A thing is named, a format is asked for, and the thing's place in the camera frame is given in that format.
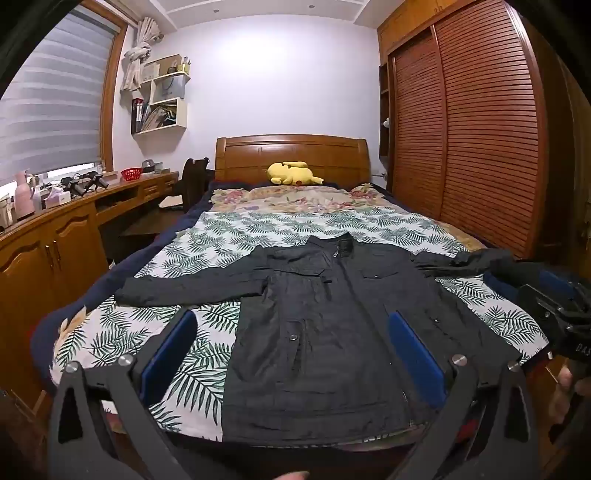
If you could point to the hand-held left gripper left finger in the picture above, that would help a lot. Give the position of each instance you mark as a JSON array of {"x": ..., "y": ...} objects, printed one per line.
[{"x": 168, "y": 355}]

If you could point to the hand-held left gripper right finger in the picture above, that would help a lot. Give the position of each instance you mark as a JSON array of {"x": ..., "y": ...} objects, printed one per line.
[{"x": 415, "y": 360}]

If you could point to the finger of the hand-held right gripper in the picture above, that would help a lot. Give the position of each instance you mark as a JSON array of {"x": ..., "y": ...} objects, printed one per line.
[{"x": 556, "y": 282}]

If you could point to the black jacket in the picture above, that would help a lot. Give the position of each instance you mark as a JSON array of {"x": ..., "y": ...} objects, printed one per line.
[{"x": 323, "y": 323}]

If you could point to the person's right hand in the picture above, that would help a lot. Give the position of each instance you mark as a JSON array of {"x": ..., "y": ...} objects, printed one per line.
[{"x": 562, "y": 385}]

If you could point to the dark folded cloth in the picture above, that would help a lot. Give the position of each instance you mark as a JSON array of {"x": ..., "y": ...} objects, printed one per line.
[{"x": 519, "y": 271}]

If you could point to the leaf print bed sheet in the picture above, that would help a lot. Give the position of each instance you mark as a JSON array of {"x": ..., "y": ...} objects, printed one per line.
[{"x": 203, "y": 323}]

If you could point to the navy folded cloth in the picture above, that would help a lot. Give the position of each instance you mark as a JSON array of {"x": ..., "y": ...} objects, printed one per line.
[{"x": 498, "y": 282}]

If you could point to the wooden door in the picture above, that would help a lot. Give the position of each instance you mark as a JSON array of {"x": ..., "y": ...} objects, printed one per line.
[{"x": 572, "y": 184}]

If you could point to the wooden desk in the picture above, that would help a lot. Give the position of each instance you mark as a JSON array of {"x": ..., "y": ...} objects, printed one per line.
[{"x": 51, "y": 244}]

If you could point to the wooden louvred wardrobe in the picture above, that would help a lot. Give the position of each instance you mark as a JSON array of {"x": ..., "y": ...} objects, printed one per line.
[{"x": 480, "y": 138}]

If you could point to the dark wooden chair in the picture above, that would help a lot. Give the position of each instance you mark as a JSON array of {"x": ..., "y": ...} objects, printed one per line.
[{"x": 191, "y": 184}]

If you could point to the red basket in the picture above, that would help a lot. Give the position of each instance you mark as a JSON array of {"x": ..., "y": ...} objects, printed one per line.
[{"x": 131, "y": 174}]

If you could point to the black handheld device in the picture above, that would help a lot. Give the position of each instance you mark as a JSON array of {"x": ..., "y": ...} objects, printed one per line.
[
  {"x": 99, "y": 180},
  {"x": 74, "y": 184}
]

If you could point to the grey metal pot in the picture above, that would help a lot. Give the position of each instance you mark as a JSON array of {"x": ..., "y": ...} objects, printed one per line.
[{"x": 150, "y": 166}]

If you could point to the tissue box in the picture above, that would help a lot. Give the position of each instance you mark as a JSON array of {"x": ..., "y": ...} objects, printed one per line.
[{"x": 57, "y": 198}]

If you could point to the floral pillow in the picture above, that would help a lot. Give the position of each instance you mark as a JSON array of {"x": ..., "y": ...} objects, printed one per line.
[{"x": 295, "y": 196}]

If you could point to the pink bottle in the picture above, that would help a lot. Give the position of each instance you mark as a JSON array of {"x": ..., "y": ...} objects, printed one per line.
[{"x": 24, "y": 198}]

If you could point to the yellow plush toy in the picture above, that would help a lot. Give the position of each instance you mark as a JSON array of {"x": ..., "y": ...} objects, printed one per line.
[{"x": 293, "y": 173}]

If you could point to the wooden bed headboard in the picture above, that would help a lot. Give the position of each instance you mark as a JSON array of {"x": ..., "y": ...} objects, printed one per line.
[{"x": 295, "y": 150}]

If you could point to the grey window blind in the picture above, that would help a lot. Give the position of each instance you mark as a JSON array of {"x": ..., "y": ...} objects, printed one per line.
[{"x": 51, "y": 101}]

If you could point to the tied beige curtain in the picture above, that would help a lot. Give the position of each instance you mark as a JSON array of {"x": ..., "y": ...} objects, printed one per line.
[{"x": 136, "y": 60}]

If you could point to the white wall shelf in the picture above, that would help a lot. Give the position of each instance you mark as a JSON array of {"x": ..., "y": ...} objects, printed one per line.
[{"x": 180, "y": 115}]

